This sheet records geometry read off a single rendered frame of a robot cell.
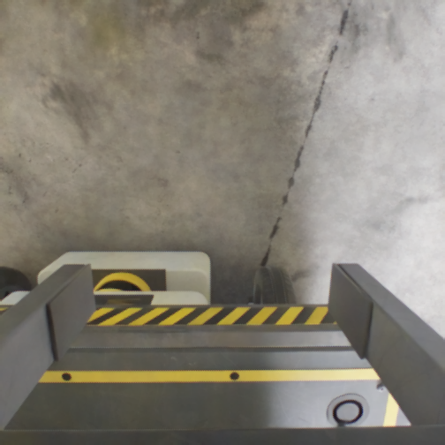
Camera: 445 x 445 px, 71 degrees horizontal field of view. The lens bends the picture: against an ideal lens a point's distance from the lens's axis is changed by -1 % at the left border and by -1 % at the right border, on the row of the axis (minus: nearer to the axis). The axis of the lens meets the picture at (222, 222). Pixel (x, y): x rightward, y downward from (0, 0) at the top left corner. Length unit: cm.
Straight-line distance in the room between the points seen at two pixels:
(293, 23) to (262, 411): 56
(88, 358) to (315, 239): 45
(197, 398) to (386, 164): 50
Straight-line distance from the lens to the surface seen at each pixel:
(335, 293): 16
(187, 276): 49
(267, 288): 50
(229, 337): 31
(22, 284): 69
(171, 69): 59
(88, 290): 17
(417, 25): 69
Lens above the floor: 57
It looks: 75 degrees down
